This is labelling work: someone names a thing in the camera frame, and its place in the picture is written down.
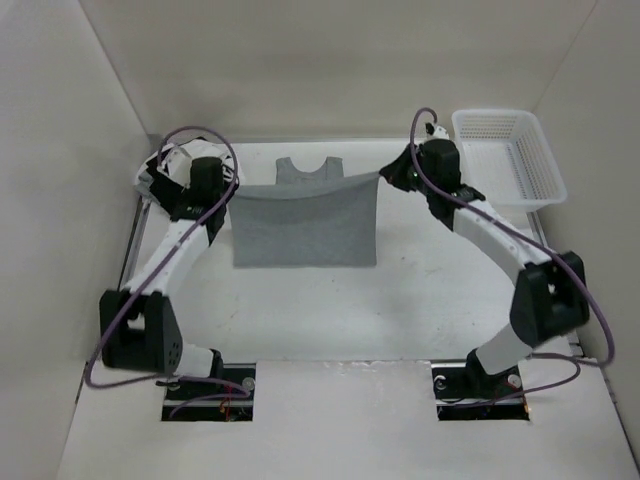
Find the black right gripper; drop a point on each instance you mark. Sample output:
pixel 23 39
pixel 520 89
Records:
pixel 395 172

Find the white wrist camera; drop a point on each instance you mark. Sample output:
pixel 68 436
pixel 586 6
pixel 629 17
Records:
pixel 434 131
pixel 175 164

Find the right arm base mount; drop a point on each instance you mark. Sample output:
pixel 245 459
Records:
pixel 458 399

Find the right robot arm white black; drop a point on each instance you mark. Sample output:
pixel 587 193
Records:
pixel 547 301

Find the left aluminium table rail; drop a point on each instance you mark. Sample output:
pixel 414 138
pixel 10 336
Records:
pixel 138 223

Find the white plastic mesh basket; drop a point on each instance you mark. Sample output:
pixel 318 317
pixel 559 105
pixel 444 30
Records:
pixel 505 155

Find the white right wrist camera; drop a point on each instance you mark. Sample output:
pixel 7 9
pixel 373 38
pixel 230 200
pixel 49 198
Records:
pixel 434 131

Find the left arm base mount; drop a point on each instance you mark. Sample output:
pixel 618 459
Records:
pixel 188 401

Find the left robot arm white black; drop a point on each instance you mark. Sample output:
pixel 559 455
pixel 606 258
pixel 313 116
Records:
pixel 139 319

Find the white folded tank top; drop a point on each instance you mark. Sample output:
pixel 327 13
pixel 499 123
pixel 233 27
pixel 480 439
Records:
pixel 197 148

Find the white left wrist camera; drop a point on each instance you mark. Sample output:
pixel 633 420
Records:
pixel 175 164

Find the grey tank top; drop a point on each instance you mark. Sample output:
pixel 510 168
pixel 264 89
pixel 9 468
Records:
pixel 320 218

